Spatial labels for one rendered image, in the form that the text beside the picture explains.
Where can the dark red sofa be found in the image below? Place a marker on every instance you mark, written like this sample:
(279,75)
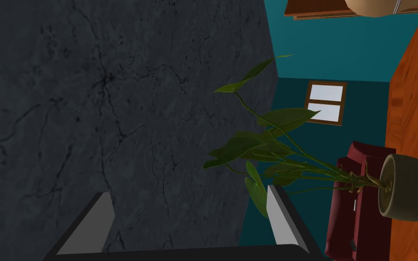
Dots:
(361,210)

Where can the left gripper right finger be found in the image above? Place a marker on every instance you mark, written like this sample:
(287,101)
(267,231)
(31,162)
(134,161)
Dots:
(285,221)

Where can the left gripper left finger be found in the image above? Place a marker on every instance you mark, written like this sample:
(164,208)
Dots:
(85,228)

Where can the brown framed window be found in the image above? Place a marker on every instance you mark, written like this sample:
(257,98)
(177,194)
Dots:
(326,103)

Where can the brown wooden furniture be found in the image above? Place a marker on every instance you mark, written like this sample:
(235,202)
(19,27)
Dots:
(325,8)

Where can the green potted plant grey pot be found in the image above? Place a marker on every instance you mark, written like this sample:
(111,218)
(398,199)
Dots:
(408,188)

